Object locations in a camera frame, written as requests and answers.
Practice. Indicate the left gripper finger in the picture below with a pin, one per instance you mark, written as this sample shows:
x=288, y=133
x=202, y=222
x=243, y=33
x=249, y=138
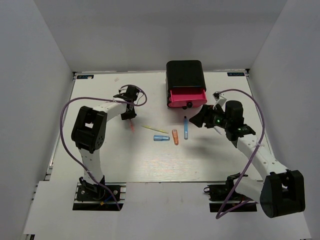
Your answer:
x=129, y=113
x=120, y=96

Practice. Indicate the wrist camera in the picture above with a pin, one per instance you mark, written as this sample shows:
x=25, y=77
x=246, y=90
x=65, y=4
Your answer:
x=220, y=99
x=123, y=90

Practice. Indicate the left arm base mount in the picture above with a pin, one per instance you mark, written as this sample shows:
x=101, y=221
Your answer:
x=86, y=200

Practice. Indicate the corner label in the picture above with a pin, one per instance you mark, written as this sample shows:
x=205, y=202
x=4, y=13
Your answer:
x=86, y=76
x=236, y=74

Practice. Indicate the blue utility knife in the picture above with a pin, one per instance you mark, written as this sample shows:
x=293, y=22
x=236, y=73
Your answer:
x=185, y=128

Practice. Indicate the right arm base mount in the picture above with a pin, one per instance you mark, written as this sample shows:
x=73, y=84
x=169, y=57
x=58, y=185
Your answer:
x=217, y=194

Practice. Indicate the black drawer cabinet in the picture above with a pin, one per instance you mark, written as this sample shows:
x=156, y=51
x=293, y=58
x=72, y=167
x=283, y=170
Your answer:
x=184, y=73

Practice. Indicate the pink bottom drawer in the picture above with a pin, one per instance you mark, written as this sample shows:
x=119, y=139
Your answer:
x=178, y=106

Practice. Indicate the right corner label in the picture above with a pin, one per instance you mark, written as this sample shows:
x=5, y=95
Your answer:
x=236, y=74

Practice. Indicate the orange correction tape case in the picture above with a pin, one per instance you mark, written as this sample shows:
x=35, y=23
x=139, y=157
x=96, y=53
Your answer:
x=175, y=136

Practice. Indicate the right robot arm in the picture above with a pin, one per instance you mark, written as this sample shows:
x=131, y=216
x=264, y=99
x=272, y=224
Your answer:
x=281, y=191

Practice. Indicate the blue correction tape case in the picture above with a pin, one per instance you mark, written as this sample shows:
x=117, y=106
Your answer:
x=161, y=138

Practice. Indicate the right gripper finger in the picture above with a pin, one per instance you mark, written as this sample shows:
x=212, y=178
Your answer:
x=199, y=120
x=207, y=110

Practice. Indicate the left corner label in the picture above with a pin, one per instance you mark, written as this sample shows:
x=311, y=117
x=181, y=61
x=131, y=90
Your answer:
x=86, y=76

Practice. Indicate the pink middle drawer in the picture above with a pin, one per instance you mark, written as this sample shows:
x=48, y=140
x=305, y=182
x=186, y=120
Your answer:
x=178, y=102

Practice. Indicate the yellow highlighter pen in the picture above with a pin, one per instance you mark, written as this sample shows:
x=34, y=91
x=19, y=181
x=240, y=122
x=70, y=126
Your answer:
x=155, y=129

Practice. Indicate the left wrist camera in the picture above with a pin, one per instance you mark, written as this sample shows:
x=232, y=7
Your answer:
x=123, y=90

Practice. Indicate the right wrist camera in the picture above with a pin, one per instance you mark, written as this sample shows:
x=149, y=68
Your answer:
x=220, y=99

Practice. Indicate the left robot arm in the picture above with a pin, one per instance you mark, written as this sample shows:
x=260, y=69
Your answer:
x=89, y=133

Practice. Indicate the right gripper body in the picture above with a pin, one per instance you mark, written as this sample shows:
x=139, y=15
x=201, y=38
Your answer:
x=217, y=118

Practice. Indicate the red pen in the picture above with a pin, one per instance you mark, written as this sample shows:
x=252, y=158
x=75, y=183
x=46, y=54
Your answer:
x=131, y=125

